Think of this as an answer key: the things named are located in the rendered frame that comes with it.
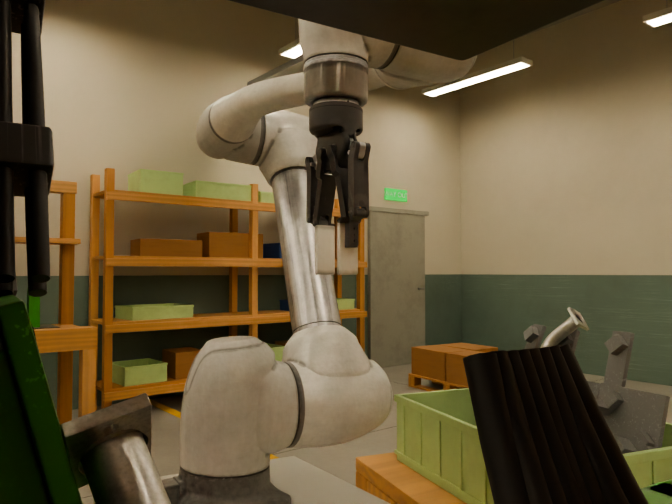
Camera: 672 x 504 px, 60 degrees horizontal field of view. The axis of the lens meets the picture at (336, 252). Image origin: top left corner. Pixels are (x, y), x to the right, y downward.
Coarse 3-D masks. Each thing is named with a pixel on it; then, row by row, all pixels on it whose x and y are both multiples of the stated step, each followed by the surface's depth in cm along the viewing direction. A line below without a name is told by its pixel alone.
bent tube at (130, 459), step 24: (120, 408) 28; (144, 408) 28; (72, 432) 26; (96, 432) 27; (120, 432) 28; (144, 432) 30; (72, 456) 27; (96, 456) 27; (120, 456) 27; (144, 456) 28; (96, 480) 27; (120, 480) 27; (144, 480) 27
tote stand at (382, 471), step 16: (368, 464) 150; (384, 464) 150; (400, 464) 150; (368, 480) 149; (384, 480) 140; (400, 480) 138; (416, 480) 138; (384, 496) 140; (400, 496) 132; (416, 496) 128; (432, 496) 128; (448, 496) 128
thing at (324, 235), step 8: (320, 232) 82; (328, 232) 83; (320, 240) 82; (328, 240) 83; (320, 248) 82; (328, 248) 83; (320, 256) 82; (328, 256) 83; (320, 264) 82; (328, 264) 83; (320, 272) 82; (328, 272) 83
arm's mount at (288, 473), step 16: (272, 464) 120; (288, 464) 121; (304, 464) 121; (272, 480) 111; (288, 480) 111; (304, 480) 111; (320, 480) 112; (336, 480) 112; (304, 496) 103; (320, 496) 103; (336, 496) 103; (352, 496) 104; (368, 496) 104
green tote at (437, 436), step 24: (408, 408) 148; (432, 408) 139; (456, 408) 161; (408, 432) 148; (432, 432) 138; (456, 432) 128; (408, 456) 148; (432, 456) 137; (456, 456) 128; (480, 456) 120; (624, 456) 103; (648, 456) 105; (432, 480) 137; (456, 480) 128; (480, 480) 120; (648, 480) 105
